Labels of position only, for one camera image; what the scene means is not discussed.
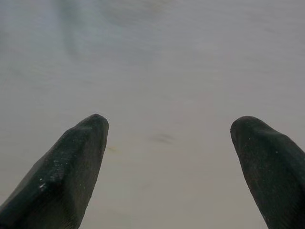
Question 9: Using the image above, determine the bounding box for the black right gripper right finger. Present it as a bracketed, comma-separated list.
[230, 115, 305, 229]

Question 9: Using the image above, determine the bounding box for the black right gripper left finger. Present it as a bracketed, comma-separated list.
[0, 114, 109, 229]

